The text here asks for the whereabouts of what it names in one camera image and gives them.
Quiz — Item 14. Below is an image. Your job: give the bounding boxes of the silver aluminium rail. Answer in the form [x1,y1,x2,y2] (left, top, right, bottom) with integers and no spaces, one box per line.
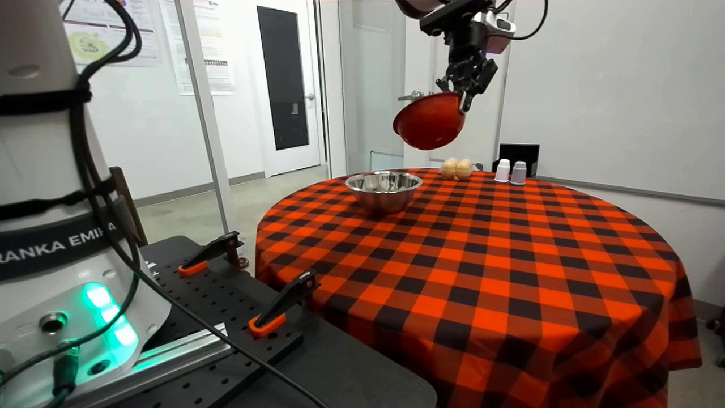
[74,322,233,408]

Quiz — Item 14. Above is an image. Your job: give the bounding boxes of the silver metal bowl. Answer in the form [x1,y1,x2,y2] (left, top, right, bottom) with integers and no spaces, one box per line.
[342,169,423,216]

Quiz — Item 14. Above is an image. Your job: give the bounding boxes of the black perforated mounting board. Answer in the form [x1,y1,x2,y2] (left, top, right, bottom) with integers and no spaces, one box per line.
[66,234,440,408]

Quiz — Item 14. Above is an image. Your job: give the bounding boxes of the long black cable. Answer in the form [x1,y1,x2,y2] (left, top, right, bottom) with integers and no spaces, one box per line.
[69,0,331,408]

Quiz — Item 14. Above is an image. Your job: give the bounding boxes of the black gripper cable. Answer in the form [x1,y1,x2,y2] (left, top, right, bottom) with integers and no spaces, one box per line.
[493,0,552,42]

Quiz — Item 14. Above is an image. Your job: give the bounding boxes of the white door with dark window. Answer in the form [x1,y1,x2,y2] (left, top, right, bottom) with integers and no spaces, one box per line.
[242,0,327,176]

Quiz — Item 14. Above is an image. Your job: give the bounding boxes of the red plastic bowl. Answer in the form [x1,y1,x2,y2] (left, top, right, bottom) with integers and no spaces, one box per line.
[389,90,469,152]

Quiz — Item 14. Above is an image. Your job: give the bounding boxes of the brown wooden board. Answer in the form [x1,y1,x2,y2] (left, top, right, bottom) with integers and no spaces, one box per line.
[103,166,150,247]

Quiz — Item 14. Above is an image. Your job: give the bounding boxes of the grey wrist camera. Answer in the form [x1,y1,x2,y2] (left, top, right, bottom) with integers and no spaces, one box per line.
[483,9,518,56]

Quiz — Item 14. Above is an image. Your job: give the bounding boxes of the narrow white wall poster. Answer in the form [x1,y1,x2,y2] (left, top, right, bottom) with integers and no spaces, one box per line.
[190,0,236,97]

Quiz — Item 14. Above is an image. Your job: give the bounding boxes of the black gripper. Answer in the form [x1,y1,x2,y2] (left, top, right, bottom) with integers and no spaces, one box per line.
[434,41,502,114]

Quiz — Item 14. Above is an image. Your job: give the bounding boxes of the black orange spring clamp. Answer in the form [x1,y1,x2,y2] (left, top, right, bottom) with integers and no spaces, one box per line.
[247,270,319,339]
[175,228,245,281]

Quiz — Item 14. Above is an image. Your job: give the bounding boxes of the silver aluminium pole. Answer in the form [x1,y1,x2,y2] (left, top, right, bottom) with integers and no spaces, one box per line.
[175,0,236,235]

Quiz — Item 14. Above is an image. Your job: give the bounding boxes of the orange black checkered tablecloth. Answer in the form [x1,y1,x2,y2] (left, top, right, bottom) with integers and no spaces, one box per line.
[253,166,704,408]

